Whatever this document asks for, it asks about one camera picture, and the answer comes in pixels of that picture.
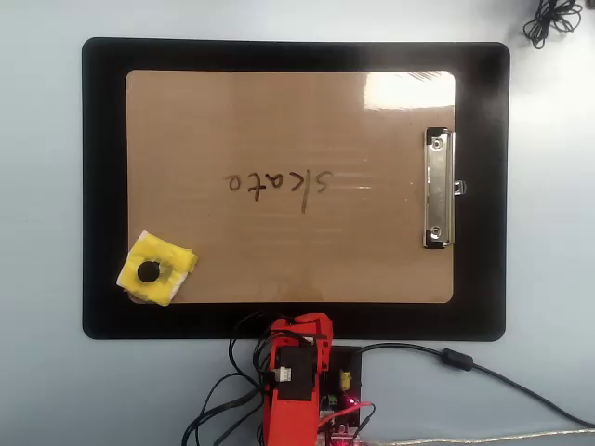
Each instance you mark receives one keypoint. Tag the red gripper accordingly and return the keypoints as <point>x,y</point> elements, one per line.
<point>325,355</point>

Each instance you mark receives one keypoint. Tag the yellow sponge with black knob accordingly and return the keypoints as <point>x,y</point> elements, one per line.
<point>158,251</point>

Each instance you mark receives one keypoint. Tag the red robot arm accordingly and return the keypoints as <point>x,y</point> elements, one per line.
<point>288,418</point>

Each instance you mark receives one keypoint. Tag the controller circuit board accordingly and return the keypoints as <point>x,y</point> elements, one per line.
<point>346,418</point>

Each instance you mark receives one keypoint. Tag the silver metal clipboard clip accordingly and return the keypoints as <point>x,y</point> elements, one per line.
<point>437,186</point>

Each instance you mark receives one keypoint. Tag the brown clipboard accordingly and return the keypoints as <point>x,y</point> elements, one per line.
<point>279,116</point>

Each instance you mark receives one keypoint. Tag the black mat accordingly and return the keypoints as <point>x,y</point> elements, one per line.
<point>102,186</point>

